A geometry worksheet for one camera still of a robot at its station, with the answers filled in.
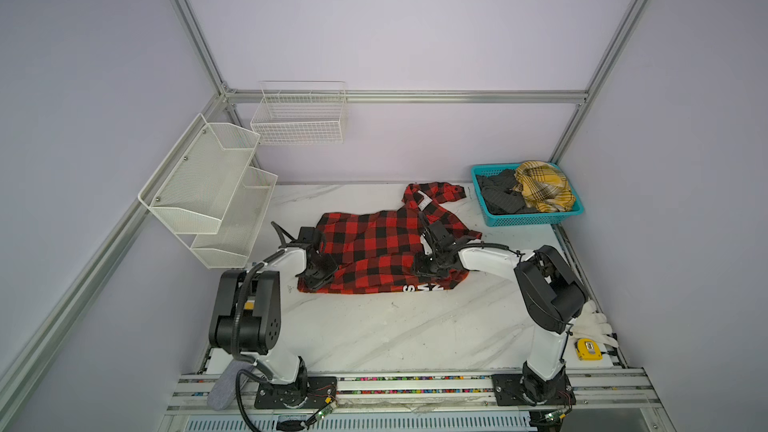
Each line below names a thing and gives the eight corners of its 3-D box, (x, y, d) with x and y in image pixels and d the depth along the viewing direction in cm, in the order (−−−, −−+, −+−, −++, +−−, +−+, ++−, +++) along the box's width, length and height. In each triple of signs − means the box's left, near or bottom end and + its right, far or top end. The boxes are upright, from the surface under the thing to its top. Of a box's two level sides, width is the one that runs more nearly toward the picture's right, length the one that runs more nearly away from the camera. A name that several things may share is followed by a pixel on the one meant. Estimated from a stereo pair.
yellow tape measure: (578, 360, 81) (582, 358, 79) (571, 341, 84) (575, 338, 82) (599, 360, 81) (604, 358, 79) (591, 341, 84) (596, 338, 82)
